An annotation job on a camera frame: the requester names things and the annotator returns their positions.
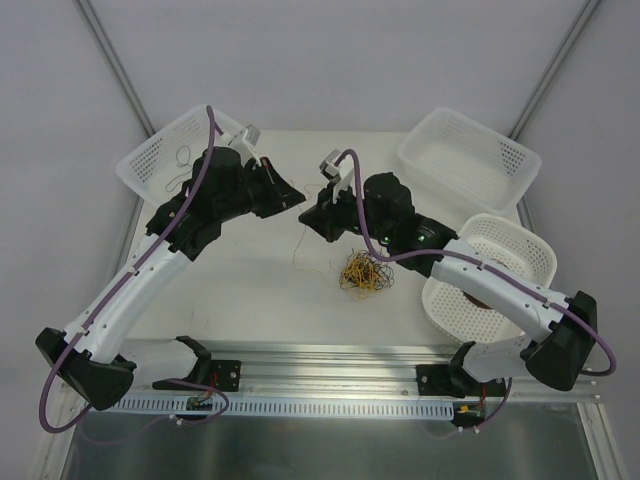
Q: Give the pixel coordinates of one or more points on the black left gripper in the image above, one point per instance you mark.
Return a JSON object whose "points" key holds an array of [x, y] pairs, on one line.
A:
{"points": [[267, 185]]}

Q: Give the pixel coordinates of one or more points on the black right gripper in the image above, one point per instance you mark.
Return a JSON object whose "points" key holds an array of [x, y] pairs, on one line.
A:
{"points": [[331, 214]]}

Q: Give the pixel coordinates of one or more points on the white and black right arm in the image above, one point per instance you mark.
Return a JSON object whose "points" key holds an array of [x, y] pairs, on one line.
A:
{"points": [[556, 330]]}

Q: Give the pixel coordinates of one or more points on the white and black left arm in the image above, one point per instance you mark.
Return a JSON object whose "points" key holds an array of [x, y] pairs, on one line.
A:
{"points": [[173, 240]]}

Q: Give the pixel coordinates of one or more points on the white basket far left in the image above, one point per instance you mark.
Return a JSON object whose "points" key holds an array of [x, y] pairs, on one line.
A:
{"points": [[158, 168]]}

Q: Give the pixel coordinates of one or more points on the white basket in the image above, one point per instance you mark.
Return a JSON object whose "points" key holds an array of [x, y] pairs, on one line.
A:
{"points": [[516, 249], [158, 168], [468, 164]]}

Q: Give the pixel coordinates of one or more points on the white basket far right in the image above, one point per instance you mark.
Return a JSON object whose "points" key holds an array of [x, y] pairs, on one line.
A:
{"points": [[468, 164]]}

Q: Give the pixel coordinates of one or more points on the white basket near right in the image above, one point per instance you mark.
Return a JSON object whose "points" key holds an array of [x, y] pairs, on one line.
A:
{"points": [[516, 249]]}

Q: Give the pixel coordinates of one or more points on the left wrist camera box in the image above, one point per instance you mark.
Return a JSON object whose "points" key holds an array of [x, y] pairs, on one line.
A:
{"points": [[244, 142]]}

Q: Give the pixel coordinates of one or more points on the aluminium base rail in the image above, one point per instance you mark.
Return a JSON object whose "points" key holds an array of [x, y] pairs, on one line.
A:
{"points": [[261, 370]]}

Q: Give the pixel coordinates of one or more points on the white slotted cable duct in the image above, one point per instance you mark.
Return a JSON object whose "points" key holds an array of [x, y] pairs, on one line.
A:
{"points": [[189, 405]]}

